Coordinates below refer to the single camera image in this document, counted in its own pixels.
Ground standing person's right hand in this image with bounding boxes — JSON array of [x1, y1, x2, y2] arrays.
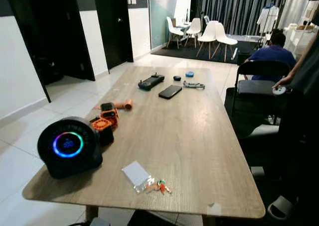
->
[[275, 76, 295, 87]]

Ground white handheld teleop controller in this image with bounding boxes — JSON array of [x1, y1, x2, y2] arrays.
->
[[272, 85, 287, 96]]

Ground clear card holder with keys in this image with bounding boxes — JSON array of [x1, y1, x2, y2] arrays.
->
[[122, 160, 172, 195]]

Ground black folding chair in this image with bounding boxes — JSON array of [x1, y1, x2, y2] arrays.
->
[[231, 60, 291, 124]]

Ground seated person blue shirt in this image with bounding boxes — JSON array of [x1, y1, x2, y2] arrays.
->
[[244, 29, 297, 82]]

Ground standing person dark clothes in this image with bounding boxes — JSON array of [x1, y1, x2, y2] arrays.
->
[[267, 7, 319, 226]]

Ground white hanging shirt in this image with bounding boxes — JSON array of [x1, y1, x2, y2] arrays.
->
[[258, 4, 280, 33]]

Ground white shell chair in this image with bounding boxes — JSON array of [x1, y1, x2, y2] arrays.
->
[[215, 21, 239, 61], [167, 17, 185, 48], [185, 17, 202, 46], [197, 20, 220, 57]]

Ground folded grey glasses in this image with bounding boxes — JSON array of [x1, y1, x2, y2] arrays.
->
[[183, 81, 206, 90]]

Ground grey striped curtain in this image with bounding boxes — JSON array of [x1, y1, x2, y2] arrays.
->
[[190, 0, 312, 35]]

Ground dark floor rug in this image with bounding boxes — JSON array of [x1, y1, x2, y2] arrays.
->
[[151, 39, 255, 63]]

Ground black door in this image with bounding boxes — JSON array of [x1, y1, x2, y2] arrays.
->
[[5, 0, 95, 103], [94, 0, 134, 70]]

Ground black smartphone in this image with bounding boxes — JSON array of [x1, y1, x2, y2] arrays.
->
[[158, 85, 183, 100]]

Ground wooden table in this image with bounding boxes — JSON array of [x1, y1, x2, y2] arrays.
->
[[22, 66, 266, 226]]

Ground black handheld controller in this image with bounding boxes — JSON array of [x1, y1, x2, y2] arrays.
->
[[138, 74, 165, 92]]

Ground orange black battery pack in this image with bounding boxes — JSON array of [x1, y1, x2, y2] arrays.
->
[[94, 115, 116, 147]]

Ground white tape piece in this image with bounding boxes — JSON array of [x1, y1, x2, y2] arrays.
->
[[207, 202, 223, 217]]

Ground orange handled tool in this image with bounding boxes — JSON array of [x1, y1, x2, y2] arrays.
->
[[93, 99, 133, 111]]

